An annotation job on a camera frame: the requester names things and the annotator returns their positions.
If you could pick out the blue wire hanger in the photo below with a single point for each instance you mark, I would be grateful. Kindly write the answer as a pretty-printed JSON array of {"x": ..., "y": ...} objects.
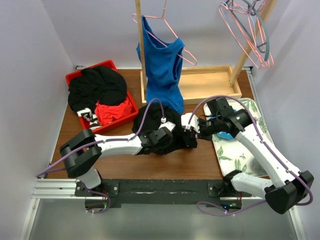
[{"x": 249, "y": 19}]

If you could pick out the grey plastic hanger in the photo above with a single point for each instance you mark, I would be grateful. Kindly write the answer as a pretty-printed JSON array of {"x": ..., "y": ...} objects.
[{"x": 264, "y": 58}]

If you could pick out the blue dotted plate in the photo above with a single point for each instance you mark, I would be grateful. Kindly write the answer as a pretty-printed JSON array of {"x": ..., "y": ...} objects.
[{"x": 222, "y": 134}]

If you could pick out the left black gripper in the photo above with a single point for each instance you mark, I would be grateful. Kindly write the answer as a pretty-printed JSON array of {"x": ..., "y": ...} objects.
[{"x": 160, "y": 151}]

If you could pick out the floral serving tray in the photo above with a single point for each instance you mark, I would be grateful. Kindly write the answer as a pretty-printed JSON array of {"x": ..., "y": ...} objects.
[{"x": 232, "y": 155}]

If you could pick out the black clothes pile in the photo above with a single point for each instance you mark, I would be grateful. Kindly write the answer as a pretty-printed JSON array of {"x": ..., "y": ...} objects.
[{"x": 98, "y": 84}]

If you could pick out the red garment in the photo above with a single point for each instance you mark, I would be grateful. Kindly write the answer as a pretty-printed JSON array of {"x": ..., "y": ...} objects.
[{"x": 107, "y": 113}]

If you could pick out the black white striped garment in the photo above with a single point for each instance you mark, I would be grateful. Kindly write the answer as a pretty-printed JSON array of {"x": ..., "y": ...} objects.
[{"x": 90, "y": 117}]

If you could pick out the black tank top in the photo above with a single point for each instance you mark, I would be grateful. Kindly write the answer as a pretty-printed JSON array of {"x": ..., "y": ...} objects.
[{"x": 147, "y": 125}]

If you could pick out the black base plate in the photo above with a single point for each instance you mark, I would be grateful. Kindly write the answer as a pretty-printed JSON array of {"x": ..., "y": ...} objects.
[{"x": 168, "y": 192}]

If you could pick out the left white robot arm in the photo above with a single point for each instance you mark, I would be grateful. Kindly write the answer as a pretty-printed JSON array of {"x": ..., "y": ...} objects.
[{"x": 81, "y": 152}]

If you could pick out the wooden clothes rack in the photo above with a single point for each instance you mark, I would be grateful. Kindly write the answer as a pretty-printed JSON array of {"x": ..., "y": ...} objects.
[{"x": 198, "y": 83}]

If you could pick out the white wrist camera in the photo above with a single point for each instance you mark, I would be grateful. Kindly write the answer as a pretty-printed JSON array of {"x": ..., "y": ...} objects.
[
  {"x": 190, "y": 121},
  {"x": 164, "y": 123}
]

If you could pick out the grey cup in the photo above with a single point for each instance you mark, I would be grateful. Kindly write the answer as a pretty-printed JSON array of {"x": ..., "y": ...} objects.
[{"x": 257, "y": 168}]

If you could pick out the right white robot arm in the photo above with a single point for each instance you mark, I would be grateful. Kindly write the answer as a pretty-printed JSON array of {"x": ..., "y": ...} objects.
[{"x": 286, "y": 187}]

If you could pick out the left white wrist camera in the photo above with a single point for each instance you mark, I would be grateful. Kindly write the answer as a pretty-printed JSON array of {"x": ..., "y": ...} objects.
[{"x": 164, "y": 123}]

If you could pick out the red plastic bin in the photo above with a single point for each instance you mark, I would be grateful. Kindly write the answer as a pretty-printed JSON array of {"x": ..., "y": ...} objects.
[{"x": 117, "y": 123}]

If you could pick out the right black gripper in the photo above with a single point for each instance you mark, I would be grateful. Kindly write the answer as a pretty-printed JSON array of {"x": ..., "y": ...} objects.
[{"x": 201, "y": 135}]

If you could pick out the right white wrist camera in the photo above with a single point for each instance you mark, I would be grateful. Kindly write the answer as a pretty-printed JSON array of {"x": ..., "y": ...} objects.
[{"x": 190, "y": 121}]

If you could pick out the blue tank top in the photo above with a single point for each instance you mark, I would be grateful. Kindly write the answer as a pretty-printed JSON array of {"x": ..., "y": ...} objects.
[{"x": 163, "y": 66}]

